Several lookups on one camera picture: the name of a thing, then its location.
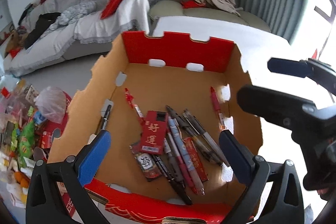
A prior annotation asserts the white plastic bag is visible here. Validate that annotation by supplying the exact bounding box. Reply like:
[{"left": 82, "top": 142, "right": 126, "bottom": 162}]
[{"left": 35, "top": 86, "right": 67, "bottom": 123}]

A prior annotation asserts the white foam table mat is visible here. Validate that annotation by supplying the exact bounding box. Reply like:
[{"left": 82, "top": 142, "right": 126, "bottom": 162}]
[{"left": 153, "top": 16, "right": 294, "bottom": 58}]

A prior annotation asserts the light blue pen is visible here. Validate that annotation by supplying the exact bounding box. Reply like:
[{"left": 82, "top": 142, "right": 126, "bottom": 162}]
[{"left": 168, "top": 116, "right": 205, "bottom": 196}]

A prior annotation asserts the grey sofa with throw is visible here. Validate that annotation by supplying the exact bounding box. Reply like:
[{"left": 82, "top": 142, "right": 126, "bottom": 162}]
[{"left": 1, "top": 0, "right": 152, "bottom": 77}]

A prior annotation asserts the black grey grip pen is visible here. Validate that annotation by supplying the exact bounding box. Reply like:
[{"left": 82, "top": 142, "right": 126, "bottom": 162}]
[{"left": 95, "top": 104, "right": 112, "bottom": 135}]

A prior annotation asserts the red clear pen vertical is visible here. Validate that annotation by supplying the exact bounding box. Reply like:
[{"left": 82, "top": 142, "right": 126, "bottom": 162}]
[{"left": 210, "top": 86, "right": 226, "bottom": 131}]

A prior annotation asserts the pink red gel pen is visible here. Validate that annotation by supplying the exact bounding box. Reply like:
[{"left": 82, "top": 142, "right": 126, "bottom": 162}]
[{"left": 164, "top": 132, "right": 198, "bottom": 194}]

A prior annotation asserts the snack pile on floor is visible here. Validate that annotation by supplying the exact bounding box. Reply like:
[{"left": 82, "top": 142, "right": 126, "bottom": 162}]
[{"left": 0, "top": 79, "right": 72, "bottom": 209}]

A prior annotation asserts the black white marker pen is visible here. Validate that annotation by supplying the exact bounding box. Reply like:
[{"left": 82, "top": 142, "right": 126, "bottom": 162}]
[{"left": 183, "top": 109, "right": 230, "bottom": 167}]

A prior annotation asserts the dark patterned small card box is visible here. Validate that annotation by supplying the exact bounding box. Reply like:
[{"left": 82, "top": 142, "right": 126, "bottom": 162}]
[{"left": 129, "top": 141, "right": 162, "bottom": 182}]

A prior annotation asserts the black slim pen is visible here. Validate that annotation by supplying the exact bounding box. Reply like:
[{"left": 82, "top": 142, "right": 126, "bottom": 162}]
[{"left": 151, "top": 155, "right": 193, "bottom": 205}]

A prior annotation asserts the green armchair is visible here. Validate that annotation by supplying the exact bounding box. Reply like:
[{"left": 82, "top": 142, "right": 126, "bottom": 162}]
[{"left": 149, "top": 0, "right": 270, "bottom": 32}]

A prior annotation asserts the black clear gel pen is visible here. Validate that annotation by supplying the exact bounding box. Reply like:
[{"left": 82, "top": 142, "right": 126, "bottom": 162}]
[{"left": 166, "top": 105, "right": 223, "bottom": 166}]

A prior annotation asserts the red clear pen horizontal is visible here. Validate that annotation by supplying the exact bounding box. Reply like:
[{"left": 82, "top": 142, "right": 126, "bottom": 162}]
[{"left": 125, "top": 88, "right": 145, "bottom": 126}]

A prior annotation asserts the red cardboard fruit box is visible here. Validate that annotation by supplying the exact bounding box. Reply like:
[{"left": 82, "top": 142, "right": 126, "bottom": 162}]
[{"left": 49, "top": 31, "right": 263, "bottom": 223}]

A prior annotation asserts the red rectangular small box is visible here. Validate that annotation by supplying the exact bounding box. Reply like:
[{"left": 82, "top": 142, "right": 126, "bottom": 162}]
[{"left": 140, "top": 110, "right": 168, "bottom": 155}]

